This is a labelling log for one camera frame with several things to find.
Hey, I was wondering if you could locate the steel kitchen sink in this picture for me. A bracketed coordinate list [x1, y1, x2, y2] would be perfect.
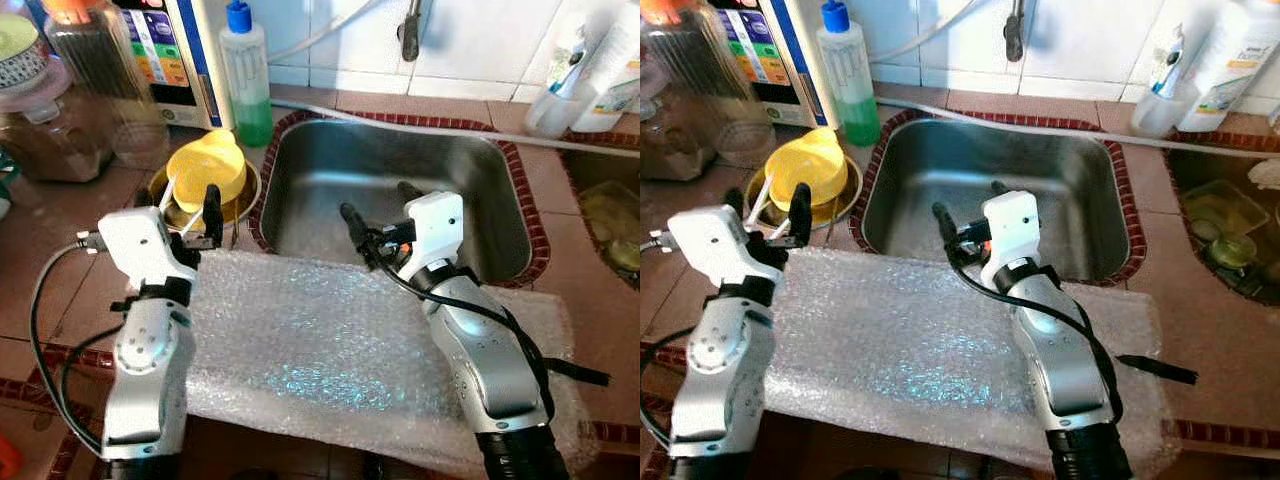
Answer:
[258, 112, 536, 286]
[862, 115, 1136, 283]

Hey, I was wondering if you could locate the clear toothbrush cup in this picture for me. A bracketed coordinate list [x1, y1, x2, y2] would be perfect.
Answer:
[525, 25, 601, 139]
[1130, 25, 1201, 139]

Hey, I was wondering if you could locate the white lotion bottle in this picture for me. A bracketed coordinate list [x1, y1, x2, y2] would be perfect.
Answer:
[1178, 0, 1280, 134]
[570, 0, 640, 134]

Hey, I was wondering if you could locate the green dish soap bottle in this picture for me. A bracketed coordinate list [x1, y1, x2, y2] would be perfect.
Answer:
[817, 0, 881, 148]
[218, 0, 275, 149]

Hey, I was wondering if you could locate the black strap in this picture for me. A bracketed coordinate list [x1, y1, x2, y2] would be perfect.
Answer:
[540, 355, 613, 388]
[1115, 352, 1199, 386]

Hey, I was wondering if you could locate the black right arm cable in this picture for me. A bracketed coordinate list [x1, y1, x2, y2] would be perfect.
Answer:
[950, 255, 1126, 421]
[360, 235, 556, 421]

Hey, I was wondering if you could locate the clear plastic container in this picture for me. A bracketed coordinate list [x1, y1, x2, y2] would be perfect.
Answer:
[580, 180, 640, 276]
[1185, 178, 1280, 286]

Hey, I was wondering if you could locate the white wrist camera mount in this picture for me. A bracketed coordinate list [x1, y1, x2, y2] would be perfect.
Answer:
[665, 205, 776, 291]
[980, 190, 1041, 291]
[405, 190, 466, 271]
[97, 205, 201, 291]

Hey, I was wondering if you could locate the clear jar orange lid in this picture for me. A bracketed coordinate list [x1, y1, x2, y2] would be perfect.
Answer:
[42, 0, 169, 169]
[642, 0, 776, 169]

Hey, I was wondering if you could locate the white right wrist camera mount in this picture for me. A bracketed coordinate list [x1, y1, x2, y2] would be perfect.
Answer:
[405, 190, 466, 271]
[980, 190, 1041, 291]

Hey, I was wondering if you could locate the white green toothbrush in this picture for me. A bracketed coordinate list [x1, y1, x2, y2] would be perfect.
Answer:
[157, 178, 216, 241]
[748, 178, 796, 241]

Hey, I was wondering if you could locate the yellow plastic cup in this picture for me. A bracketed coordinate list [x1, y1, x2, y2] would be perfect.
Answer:
[765, 127, 851, 213]
[165, 128, 248, 213]

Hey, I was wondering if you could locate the white water purifier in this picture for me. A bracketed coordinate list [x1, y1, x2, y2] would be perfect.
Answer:
[710, 0, 836, 129]
[110, 0, 236, 131]

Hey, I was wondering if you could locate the teal rabbit print mug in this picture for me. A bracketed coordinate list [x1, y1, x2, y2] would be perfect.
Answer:
[0, 150, 19, 216]

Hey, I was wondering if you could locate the clear bubble wrap sheet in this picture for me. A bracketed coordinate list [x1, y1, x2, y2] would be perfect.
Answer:
[185, 248, 586, 476]
[765, 248, 1181, 479]

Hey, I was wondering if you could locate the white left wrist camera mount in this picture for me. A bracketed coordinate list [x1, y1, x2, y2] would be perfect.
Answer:
[97, 205, 201, 291]
[665, 205, 776, 291]

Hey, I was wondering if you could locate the brown jar pink lid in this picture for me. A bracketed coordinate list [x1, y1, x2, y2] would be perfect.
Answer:
[640, 70, 716, 181]
[0, 60, 116, 184]

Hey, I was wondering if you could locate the white wall pipe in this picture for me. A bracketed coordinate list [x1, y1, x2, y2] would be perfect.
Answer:
[872, 95, 1280, 161]
[268, 95, 640, 159]

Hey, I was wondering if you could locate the round steel bowl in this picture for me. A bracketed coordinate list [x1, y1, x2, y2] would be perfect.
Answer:
[148, 160, 263, 229]
[748, 160, 863, 229]

